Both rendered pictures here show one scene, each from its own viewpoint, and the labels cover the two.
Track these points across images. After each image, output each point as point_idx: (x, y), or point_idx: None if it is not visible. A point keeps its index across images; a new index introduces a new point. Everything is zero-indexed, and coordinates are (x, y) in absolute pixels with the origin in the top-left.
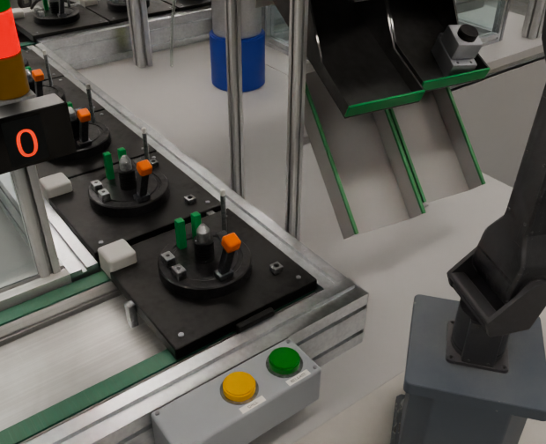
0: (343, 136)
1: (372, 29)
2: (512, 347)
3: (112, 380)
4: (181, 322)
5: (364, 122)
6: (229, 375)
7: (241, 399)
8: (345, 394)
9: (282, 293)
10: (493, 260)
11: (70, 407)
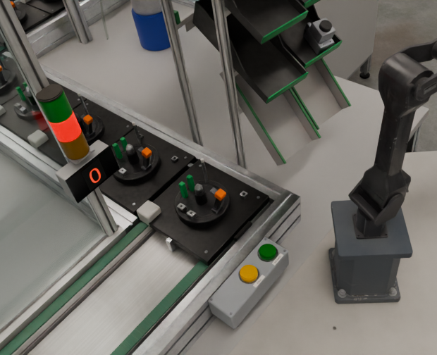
0: (262, 102)
1: None
2: (388, 221)
3: (177, 287)
4: (204, 244)
5: None
6: (242, 269)
7: (252, 279)
8: (300, 255)
9: (252, 210)
10: (371, 188)
11: (162, 308)
